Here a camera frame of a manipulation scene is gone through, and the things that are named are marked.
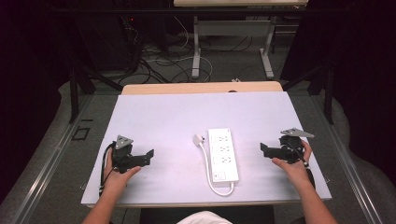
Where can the white table mat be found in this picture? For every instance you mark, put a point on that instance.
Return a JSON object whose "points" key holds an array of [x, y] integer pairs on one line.
{"points": [[174, 124]]}

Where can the white desk with metal legs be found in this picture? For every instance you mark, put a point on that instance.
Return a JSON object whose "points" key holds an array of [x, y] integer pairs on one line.
{"points": [[233, 28]]}

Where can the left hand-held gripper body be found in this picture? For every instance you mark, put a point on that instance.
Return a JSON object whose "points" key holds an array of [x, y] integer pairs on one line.
{"points": [[120, 153]]}

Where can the person's white clothing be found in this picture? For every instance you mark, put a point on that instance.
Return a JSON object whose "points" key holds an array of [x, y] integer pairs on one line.
{"points": [[204, 218]]}

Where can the black metal stand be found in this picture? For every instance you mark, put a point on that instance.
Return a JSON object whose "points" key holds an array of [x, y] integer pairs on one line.
{"points": [[327, 90], [74, 93]]}

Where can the white plug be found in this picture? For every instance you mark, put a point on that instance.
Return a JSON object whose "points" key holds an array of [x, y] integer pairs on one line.
{"points": [[198, 139]]}

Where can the person's left hand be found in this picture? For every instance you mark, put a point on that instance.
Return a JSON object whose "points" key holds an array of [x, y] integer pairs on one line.
{"points": [[118, 179]]}

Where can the white power strip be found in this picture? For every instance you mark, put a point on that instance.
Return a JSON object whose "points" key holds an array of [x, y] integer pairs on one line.
{"points": [[222, 155]]}

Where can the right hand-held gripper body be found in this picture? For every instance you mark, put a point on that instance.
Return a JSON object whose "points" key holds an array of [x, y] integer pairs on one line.
{"points": [[291, 146]]}

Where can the person's right hand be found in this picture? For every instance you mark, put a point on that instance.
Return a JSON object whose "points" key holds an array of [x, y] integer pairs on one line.
{"points": [[294, 169]]}

